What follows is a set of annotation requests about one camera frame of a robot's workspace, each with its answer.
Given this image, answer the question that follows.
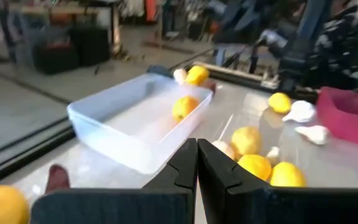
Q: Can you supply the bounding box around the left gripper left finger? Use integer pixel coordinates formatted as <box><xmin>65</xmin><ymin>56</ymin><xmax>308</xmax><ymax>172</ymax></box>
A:
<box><xmin>30</xmin><ymin>138</ymin><xmax>198</xmax><ymax>224</ymax></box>

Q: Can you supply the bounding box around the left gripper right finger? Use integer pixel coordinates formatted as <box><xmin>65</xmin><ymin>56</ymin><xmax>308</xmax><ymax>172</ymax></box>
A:
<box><xmin>198</xmin><ymin>138</ymin><xmax>358</xmax><ymax>224</ymax></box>

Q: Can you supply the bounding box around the large white garlic bulb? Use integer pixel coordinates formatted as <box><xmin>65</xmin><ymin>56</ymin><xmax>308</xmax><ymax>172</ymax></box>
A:
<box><xmin>281</xmin><ymin>100</ymin><xmax>316</xmax><ymax>124</ymax></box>

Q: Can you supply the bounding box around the red dish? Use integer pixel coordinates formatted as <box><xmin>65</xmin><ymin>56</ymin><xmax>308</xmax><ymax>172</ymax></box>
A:
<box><xmin>44</xmin><ymin>164</ymin><xmax>71</xmax><ymax>195</ymax></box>

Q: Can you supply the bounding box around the pink plastic bin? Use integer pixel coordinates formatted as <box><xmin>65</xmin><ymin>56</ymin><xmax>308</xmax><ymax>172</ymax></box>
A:
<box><xmin>316</xmin><ymin>86</ymin><xmax>358</xmax><ymax>149</ymax></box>

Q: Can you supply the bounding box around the clear plastic bin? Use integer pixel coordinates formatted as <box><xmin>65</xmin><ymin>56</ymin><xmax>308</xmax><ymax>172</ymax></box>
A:
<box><xmin>66</xmin><ymin>73</ymin><xmax>214</xmax><ymax>175</ymax></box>

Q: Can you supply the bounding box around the black equipment case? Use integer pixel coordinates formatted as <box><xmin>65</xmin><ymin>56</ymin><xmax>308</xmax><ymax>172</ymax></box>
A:
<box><xmin>32</xmin><ymin>42</ymin><xmax>80</xmax><ymax>75</ymax></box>
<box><xmin>71</xmin><ymin>26</ymin><xmax>111</xmax><ymax>68</ymax></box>

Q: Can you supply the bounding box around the wooden workbench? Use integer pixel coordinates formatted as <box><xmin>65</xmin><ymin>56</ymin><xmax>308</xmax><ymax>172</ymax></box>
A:
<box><xmin>7</xmin><ymin>2</ymin><xmax>122</xmax><ymax>57</ymax></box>

